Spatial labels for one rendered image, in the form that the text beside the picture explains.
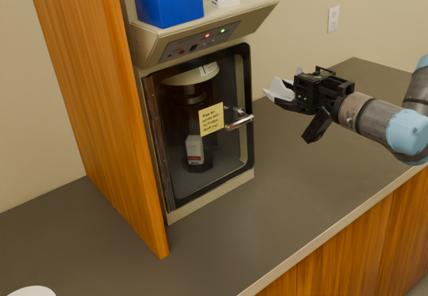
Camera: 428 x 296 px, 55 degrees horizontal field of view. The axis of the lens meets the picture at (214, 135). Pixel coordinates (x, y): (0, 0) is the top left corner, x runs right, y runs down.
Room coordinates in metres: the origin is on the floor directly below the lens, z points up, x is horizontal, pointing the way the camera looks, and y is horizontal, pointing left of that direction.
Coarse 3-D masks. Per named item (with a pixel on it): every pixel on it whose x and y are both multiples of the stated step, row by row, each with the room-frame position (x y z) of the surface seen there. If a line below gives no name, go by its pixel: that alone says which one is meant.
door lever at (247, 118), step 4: (240, 108) 0.98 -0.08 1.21; (240, 112) 0.98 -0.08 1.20; (244, 112) 0.97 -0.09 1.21; (240, 116) 0.98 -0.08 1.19; (244, 116) 0.94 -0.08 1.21; (248, 116) 0.94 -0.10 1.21; (252, 116) 0.94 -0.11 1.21; (236, 120) 0.92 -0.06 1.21; (240, 120) 0.92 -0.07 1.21; (244, 120) 0.93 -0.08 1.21; (248, 120) 0.93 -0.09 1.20; (252, 120) 0.94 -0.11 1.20; (228, 124) 0.91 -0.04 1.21; (232, 124) 0.91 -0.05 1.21; (236, 124) 0.91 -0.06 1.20; (240, 124) 0.92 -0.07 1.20; (244, 124) 0.93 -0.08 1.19; (228, 128) 0.90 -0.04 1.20; (232, 128) 0.90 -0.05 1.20
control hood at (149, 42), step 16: (240, 0) 0.93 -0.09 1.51; (256, 0) 0.92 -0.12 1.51; (272, 0) 0.92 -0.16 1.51; (208, 16) 0.83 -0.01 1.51; (224, 16) 0.84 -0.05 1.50; (240, 16) 0.87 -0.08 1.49; (256, 16) 0.92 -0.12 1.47; (144, 32) 0.79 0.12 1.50; (160, 32) 0.76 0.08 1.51; (176, 32) 0.77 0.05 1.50; (192, 32) 0.81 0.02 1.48; (240, 32) 0.95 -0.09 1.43; (144, 48) 0.80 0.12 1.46; (160, 48) 0.79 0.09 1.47; (144, 64) 0.81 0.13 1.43
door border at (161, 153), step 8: (152, 80) 0.85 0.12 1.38; (152, 88) 0.85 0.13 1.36; (152, 96) 0.84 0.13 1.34; (152, 104) 0.84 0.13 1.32; (152, 112) 0.84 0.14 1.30; (160, 128) 0.85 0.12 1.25; (160, 136) 0.84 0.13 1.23; (160, 144) 0.84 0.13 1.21; (160, 152) 0.84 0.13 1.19; (160, 160) 0.84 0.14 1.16; (160, 168) 0.83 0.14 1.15; (168, 168) 0.85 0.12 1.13; (168, 176) 0.85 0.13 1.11; (168, 184) 0.84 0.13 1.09; (168, 192) 0.84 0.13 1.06; (168, 200) 0.84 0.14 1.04
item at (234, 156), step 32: (192, 64) 0.91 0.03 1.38; (224, 64) 0.96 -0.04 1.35; (160, 96) 0.86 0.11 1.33; (192, 96) 0.90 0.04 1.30; (224, 96) 0.95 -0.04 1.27; (192, 128) 0.90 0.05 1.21; (224, 128) 0.95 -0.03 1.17; (192, 160) 0.89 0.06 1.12; (224, 160) 0.95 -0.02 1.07; (192, 192) 0.88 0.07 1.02
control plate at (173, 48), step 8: (232, 24) 0.88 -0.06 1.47; (200, 32) 0.83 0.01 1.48; (208, 32) 0.85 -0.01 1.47; (216, 32) 0.87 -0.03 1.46; (224, 32) 0.90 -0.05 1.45; (232, 32) 0.92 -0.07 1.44; (176, 40) 0.80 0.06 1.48; (184, 40) 0.81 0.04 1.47; (192, 40) 0.84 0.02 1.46; (200, 40) 0.86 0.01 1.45; (208, 40) 0.88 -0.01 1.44; (216, 40) 0.90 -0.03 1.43; (224, 40) 0.93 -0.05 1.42; (168, 48) 0.80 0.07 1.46; (176, 48) 0.83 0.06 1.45; (184, 48) 0.85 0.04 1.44; (200, 48) 0.89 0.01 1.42; (176, 56) 0.86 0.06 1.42
